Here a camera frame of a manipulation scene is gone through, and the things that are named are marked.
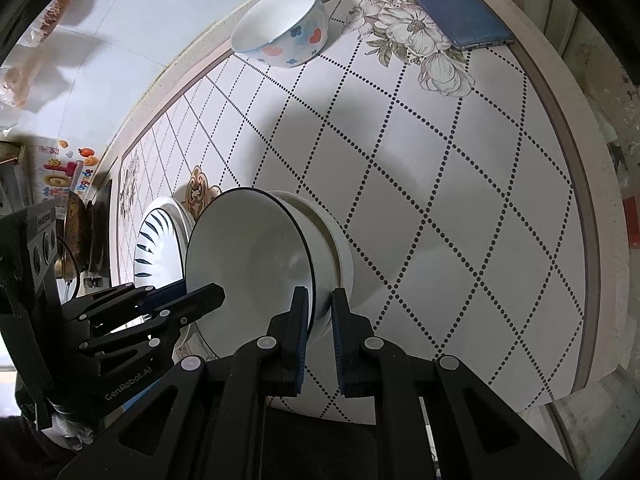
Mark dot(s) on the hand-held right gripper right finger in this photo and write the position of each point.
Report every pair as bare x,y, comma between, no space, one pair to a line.
341,350

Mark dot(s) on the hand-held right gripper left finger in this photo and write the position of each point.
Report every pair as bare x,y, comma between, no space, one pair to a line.
300,345

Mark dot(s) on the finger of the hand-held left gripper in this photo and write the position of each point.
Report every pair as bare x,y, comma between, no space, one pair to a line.
195,300
167,292

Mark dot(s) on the blue striped white plate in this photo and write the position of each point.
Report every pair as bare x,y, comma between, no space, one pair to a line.
160,245

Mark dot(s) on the white plate with pink flowers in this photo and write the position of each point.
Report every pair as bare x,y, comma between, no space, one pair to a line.
172,208

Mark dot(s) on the floral diamond pattern tablecloth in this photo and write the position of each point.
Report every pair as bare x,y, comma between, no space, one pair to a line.
425,185

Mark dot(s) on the white bowl with heart print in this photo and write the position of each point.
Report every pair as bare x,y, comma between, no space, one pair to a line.
285,35

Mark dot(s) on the clear plastic bag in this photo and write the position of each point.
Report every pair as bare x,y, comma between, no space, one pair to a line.
45,25

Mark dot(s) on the blue smartphone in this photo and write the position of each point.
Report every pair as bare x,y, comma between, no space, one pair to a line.
455,10

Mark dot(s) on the colourful wall sticker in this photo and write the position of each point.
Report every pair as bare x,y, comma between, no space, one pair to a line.
65,165

